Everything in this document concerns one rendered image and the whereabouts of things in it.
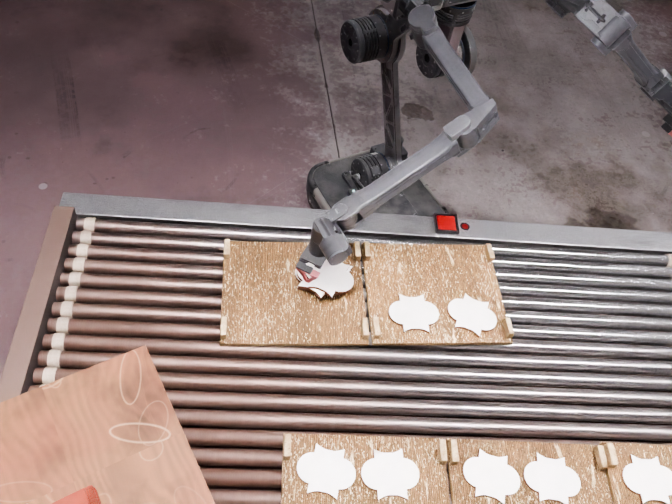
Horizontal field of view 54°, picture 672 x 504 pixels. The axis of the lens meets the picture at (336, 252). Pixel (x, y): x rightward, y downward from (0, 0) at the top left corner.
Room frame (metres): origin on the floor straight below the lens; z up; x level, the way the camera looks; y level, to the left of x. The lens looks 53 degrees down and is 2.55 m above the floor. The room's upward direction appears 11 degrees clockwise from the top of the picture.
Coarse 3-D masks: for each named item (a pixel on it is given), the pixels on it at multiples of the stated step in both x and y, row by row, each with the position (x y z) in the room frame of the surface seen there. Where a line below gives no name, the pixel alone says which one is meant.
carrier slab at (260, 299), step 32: (256, 256) 1.14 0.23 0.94; (288, 256) 1.16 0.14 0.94; (352, 256) 1.21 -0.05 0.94; (224, 288) 1.01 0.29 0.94; (256, 288) 1.03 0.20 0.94; (288, 288) 1.05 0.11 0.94; (352, 288) 1.10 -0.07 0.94; (256, 320) 0.93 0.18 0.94; (288, 320) 0.95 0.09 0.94; (320, 320) 0.97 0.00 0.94; (352, 320) 0.99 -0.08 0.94
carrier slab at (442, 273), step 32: (384, 256) 1.24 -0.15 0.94; (416, 256) 1.26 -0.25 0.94; (448, 256) 1.29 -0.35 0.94; (480, 256) 1.31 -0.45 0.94; (384, 288) 1.12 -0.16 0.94; (416, 288) 1.14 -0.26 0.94; (448, 288) 1.16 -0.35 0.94; (480, 288) 1.19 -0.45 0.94; (384, 320) 1.01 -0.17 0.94; (448, 320) 1.05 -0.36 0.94
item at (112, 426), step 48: (48, 384) 0.59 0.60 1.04; (96, 384) 0.61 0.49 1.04; (144, 384) 0.63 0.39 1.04; (0, 432) 0.46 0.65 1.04; (48, 432) 0.48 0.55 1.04; (96, 432) 0.50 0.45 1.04; (144, 432) 0.52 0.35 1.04; (0, 480) 0.36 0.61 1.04; (48, 480) 0.38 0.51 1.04; (96, 480) 0.40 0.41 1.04; (144, 480) 0.42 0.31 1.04; (192, 480) 0.44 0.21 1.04
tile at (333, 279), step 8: (312, 264) 1.11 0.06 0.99; (328, 264) 1.12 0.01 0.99; (320, 272) 1.09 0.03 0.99; (328, 272) 1.10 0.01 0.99; (336, 272) 1.10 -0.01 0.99; (344, 272) 1.11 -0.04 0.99; (320, 280) 1.06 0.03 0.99; (328, 280) 1.07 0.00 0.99; (336, 280) 1.07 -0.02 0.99; (344, 280) 1.08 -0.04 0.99; (352, 280) 1.09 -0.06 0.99; (312, 288) 1.04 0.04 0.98; (320, 288) 1.04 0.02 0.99; (328, 288) 1.04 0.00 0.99; (336, 288) 1.05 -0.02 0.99; (344, 288) 1.05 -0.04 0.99
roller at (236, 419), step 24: (408, 432) 0.71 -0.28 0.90; (432, 432) 0.72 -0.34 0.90; (456, 432) 0.73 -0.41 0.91; (480, 432) 0.74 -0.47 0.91; (504, 432) 0.76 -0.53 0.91; (528, 432) 0.77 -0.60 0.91; (552, 432) 0.78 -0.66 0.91; (576, 432) 0.80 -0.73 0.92; (600, 432) 0.81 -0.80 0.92; (624, 432) 0.82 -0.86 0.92; (648, 432) 0.84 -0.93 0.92
